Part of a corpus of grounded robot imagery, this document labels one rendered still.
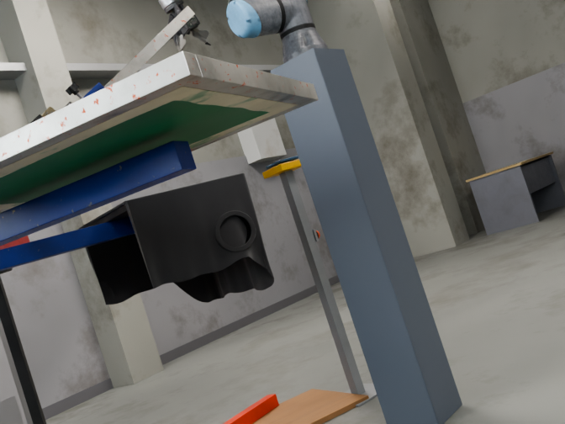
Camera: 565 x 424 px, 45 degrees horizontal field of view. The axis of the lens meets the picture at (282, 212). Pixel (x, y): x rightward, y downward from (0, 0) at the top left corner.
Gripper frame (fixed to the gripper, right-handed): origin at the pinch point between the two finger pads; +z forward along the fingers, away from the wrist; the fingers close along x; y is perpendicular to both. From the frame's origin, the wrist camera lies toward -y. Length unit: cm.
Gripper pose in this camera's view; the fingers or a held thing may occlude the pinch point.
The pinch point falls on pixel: (197, 52)
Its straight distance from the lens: 283.5
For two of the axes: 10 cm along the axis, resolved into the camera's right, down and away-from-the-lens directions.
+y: 5.7, -2.2, -7.9
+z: 5.2, 8.4, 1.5
